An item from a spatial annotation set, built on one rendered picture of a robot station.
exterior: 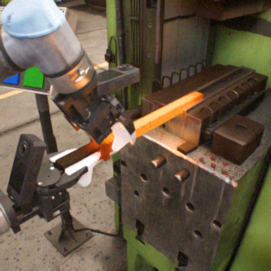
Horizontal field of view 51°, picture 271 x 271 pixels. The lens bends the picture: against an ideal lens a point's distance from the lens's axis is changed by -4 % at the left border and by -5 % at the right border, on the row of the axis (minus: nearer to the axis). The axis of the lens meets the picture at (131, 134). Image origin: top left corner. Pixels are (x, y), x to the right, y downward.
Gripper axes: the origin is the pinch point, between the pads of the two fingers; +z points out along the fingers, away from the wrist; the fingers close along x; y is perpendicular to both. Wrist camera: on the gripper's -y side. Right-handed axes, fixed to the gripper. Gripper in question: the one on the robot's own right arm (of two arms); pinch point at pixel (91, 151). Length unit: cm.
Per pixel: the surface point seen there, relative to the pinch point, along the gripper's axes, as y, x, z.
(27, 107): 99, -213, 79
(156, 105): 2.5, -7.0, 27.7
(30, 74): -0.8, -45.0, 10.8
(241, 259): 57, 25, 42
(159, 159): 12.1, 1.5, 20.0
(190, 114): 1.1, 3.9, 27.9
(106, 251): 100, -36, 29
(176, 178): 12.5, 8.8, 17.8
